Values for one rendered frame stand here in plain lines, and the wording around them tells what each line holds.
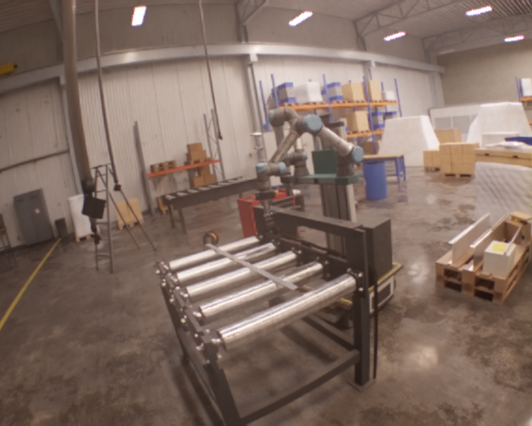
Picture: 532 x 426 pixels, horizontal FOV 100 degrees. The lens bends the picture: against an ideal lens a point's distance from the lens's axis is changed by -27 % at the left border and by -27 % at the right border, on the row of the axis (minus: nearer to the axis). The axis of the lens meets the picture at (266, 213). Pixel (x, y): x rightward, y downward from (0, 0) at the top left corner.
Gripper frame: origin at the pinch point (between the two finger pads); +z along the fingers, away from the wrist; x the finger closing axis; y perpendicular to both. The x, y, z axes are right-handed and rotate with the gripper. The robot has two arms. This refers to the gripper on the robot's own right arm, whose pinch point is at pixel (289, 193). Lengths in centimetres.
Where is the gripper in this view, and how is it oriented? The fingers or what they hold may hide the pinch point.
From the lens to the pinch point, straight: 231.3
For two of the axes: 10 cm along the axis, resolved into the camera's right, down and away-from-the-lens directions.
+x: -4.8, -1.2, 8.7
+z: 1.6, 9.6, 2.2
